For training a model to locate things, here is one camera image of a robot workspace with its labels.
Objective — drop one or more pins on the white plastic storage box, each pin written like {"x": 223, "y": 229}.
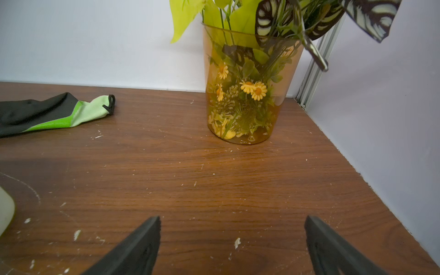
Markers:
{"x": 7, "y": 210}

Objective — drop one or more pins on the artificial green leafy plant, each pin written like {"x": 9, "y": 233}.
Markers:
{"x": 305, "y": 21}

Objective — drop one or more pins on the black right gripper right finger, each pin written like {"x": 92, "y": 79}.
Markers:
{"x": 331, "y": 254}

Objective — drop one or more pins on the black green work glove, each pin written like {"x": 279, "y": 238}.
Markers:
{"x": 61, "y": 111}

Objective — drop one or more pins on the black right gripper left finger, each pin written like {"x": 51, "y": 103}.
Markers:
{"x": 135, "y": 255}

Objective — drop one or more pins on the amber glass plant vase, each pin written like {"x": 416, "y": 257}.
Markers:
{"x": 247, "y": 81}

